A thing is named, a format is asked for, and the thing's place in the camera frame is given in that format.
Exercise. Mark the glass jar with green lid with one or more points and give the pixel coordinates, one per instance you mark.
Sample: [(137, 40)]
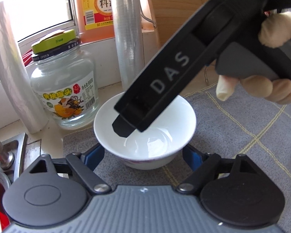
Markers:
[(63, 77)]

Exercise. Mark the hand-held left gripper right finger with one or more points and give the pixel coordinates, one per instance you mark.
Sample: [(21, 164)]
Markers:
[(191, 155)]

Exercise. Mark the bamboo cutting board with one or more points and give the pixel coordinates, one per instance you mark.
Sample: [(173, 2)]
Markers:
[(172, 9)]

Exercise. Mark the orange cooking wine jug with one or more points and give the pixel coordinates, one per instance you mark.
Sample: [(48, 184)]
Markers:
[(97, 9)]

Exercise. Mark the grey and blue checked towel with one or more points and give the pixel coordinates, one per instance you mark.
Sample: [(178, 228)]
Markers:
[(245, 131)]

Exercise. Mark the steel sink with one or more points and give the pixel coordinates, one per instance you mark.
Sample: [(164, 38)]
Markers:
[(19, 148)]

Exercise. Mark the white bowl with pink flowers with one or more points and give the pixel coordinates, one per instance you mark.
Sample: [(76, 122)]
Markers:
[(174, 126)]

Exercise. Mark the person's right hand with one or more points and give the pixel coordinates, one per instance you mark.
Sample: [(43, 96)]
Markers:
[(276, 29)]

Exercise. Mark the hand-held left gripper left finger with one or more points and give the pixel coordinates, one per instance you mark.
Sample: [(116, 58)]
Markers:
[(94, 155)]

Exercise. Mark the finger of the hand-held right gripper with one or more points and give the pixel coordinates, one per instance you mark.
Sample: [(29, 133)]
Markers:
[(122, 127)]

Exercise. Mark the plastic wrap roll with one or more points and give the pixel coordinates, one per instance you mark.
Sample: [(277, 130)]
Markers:
[(14, 77), (128, 41)]

